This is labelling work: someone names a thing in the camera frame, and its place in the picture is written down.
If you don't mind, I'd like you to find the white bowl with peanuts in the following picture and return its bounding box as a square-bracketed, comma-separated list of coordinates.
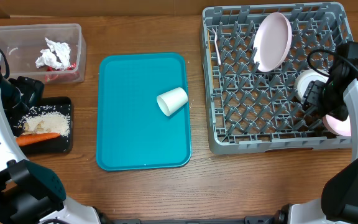
[293, 69, 329, 101]

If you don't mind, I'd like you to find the white bowl with scraps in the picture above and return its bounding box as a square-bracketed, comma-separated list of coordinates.
[323, 114, 351, 137]

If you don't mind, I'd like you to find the red snack wrapper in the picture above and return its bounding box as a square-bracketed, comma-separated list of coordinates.
[45, 63, 78, 83]

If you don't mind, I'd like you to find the orange carrot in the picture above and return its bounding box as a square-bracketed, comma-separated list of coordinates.
[16, 133, 60, 146]

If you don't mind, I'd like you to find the white napkin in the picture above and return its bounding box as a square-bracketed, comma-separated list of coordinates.
[35, 38, 71, 70]

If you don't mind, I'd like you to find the grey dishwasher rack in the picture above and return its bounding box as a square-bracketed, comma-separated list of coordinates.
[201, 2, 353, 154]

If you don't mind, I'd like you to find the white round plate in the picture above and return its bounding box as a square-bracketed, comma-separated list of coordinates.
[253, 12, 292, 72]

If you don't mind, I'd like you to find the white paper cup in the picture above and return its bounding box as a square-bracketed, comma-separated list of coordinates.
[157, 87, 188, 116]

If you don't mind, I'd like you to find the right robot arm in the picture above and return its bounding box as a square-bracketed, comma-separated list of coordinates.
[269, 41, 358, 223]

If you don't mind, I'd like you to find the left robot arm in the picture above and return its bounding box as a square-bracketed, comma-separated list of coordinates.
[0, 65, 109, 223]

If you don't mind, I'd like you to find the peanuts and rice pile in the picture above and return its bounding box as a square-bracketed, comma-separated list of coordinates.
[11, 104, 71, 137]

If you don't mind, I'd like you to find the clear plastic bin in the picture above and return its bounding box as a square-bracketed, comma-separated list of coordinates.
[0, 24, 86, 84]

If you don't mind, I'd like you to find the black plastic tray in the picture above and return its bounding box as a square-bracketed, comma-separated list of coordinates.
[8, 96, 74, 155]

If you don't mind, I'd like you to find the teal serving tray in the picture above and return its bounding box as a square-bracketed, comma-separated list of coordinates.
[96, 52, 192, 171]

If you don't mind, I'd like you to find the wooden chopstick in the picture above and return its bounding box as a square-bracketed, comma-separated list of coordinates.
[207, 29, 212, 65]

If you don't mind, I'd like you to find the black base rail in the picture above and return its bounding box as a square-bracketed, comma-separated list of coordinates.
[111, 215, 278, 224]

